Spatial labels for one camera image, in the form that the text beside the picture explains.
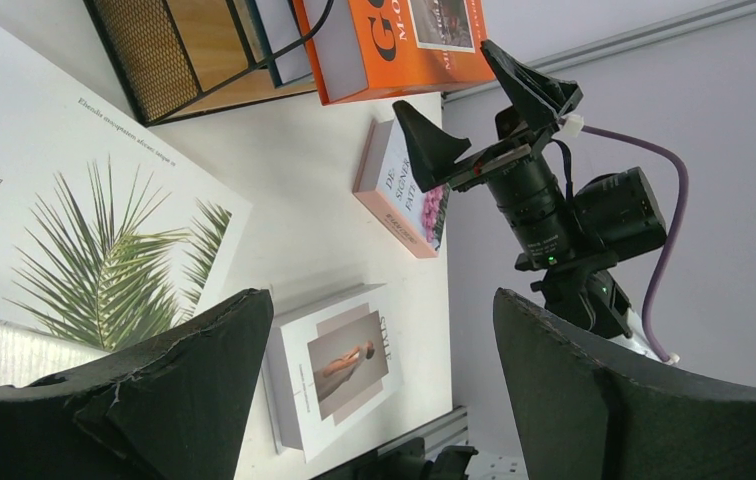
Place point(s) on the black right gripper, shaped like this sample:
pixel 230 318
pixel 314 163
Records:
pixel 514 170

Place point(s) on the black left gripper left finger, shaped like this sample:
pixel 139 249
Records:
pixel 174 406

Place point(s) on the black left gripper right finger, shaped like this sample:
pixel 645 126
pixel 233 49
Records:
pixel 587 408

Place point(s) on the orange Good Morning book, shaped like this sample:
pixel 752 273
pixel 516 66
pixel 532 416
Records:
pixel 368 50

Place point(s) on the white Style magazine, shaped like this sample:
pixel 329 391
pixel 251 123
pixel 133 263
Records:
pixel 328 365

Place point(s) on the white Singularity book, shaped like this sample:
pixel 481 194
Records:
pixel 108 235

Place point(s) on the teal Humor book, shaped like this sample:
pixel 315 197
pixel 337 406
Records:
pixel 278 28

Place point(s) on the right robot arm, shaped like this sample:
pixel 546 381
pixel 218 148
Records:
pixel 619 219

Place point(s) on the pink floral Designer Fate book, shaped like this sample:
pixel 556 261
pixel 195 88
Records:
pixel 385 186

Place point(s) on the black wire wooden shelf rack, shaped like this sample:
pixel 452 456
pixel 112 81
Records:
pixel 177 60

